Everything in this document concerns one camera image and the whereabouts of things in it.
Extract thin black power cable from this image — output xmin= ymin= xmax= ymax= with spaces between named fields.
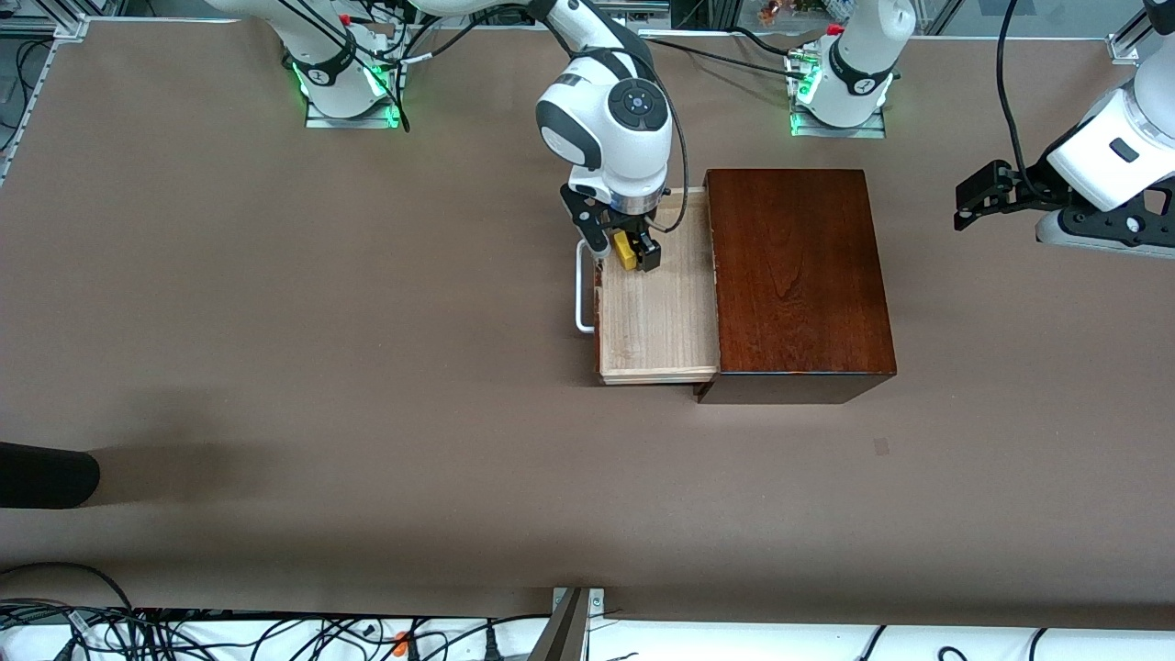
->
xmin=643 ymin=37 xmax=795 ymax=76

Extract black rounded cylinder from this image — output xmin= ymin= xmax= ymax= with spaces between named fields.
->
xmin=0 ymin=442 xmax=101 ymax=510

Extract aluminium edge rail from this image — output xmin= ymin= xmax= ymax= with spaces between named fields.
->
xmin=0 ymin=14 xmax=88 ymax=189

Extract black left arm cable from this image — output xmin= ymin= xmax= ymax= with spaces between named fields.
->
xmin=996 ymin=0 xmax=1057 ymax=203

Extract dark brown wooden cabinet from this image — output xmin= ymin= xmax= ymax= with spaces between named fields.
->
xmin=693 ymin=168 xmax=898 ymax=406

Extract tangled black floor cables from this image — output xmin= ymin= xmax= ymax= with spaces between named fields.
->
xmin=0 ymin=597 xmax=552 ymax=661

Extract thick black looped cable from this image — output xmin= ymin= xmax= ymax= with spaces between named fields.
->
xmin=0 ymin=561 xmax=140 ymax=644

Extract metal bracket with beam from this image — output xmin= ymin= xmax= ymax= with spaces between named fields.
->
xmin=528 ymin=586 xmax=607 ymax=661

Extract brown table cover sheet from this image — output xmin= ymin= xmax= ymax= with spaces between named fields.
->
xmin=0 ymin=18 xmax=1175 ymax=631

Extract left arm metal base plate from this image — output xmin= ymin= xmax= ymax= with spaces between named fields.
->
xmin=791 ymin=106 xmax=888 ymax=140

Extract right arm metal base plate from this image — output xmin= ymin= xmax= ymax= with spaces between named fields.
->
xmin=306 ymin=92 xmax=405 ymax=130

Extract wooden drawer with white handle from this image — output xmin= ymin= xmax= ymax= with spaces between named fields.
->
xmin=575 ymin=188 xmax=722 ymax=387

